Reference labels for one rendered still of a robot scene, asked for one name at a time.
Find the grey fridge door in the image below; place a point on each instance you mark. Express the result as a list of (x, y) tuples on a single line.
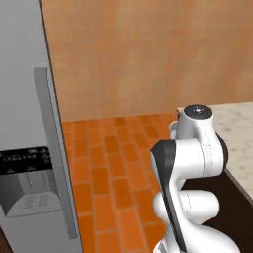
[(19, 99)]

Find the dark brown counter cabinet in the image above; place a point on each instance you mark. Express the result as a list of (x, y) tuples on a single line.
[(227, 204)]

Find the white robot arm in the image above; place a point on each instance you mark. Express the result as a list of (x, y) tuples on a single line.
[(197, 158)]

